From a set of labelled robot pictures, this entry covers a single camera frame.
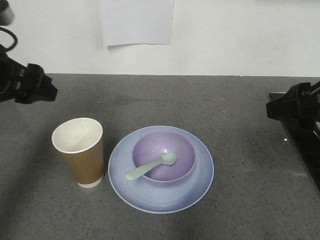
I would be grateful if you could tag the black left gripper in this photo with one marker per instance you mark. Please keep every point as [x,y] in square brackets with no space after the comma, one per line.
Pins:
[24,84]

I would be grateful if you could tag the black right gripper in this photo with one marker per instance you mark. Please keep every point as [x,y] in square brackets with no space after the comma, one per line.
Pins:
[306,107]

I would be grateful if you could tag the brown paper cup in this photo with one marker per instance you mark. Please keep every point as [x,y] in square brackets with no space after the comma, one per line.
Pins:
[79,141]

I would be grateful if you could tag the mint green plastic spoon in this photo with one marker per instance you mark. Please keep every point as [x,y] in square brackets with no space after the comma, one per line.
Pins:
[165,159]

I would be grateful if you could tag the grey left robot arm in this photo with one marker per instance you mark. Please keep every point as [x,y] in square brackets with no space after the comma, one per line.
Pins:
[6,17]

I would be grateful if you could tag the light blue plate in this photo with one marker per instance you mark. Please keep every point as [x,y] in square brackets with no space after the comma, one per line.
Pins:
[165,189]

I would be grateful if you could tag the black induction cooktop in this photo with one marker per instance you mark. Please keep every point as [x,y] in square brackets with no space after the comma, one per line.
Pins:
[307,144]

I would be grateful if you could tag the white paper sheet on wall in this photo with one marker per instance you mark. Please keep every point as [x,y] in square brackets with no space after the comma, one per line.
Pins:
[130,22]

